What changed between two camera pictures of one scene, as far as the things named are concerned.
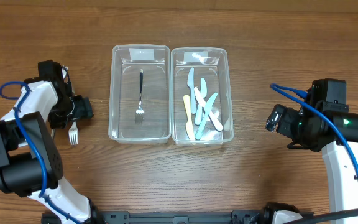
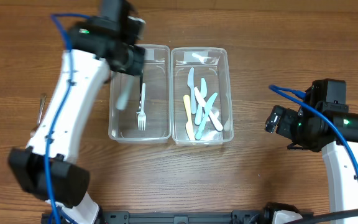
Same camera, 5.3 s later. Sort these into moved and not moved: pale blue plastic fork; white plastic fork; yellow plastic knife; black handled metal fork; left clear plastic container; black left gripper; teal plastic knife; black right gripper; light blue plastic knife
Moved: black left gripper; white plastic fork; pale blue plastic fork
Not moved: teal plastic knife; yellow plastic knife; light blue plastic knife; left clear plastic container; black handled metal fork; black right gripper
